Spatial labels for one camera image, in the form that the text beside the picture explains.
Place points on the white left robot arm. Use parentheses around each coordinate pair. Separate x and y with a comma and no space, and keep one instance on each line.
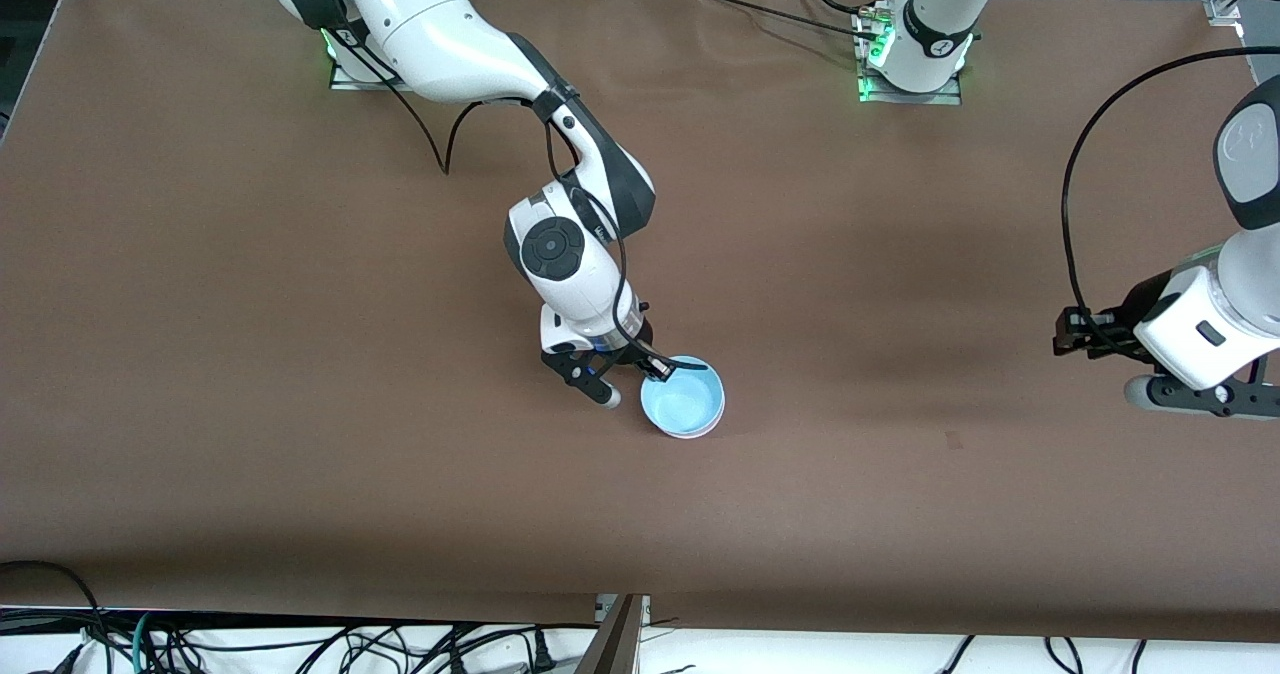
(1245,284)

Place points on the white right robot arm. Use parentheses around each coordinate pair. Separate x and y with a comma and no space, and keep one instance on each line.
(430,34)

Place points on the light blue bowl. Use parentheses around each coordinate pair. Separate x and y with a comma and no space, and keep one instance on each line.
(685,404)

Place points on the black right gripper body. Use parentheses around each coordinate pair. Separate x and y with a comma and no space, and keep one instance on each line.
(640,347)

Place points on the brown table cover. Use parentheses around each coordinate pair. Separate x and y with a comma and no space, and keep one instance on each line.
(300,354)

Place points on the white bowl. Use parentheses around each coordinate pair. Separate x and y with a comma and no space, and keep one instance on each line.
(692,437)

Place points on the aluminium profile post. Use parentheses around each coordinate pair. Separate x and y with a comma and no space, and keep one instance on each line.
(615,644)

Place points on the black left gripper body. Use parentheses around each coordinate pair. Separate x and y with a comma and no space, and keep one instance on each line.
(1112,332)

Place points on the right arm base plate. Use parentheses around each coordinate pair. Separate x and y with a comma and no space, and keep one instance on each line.
(345,79)

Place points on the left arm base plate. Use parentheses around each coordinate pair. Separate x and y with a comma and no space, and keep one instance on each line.
(930,98)

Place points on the black power plug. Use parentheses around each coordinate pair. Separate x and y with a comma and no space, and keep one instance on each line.
(541,651)

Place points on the aluminium corner bracket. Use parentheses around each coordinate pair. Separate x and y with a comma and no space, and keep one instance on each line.
(1225,9)

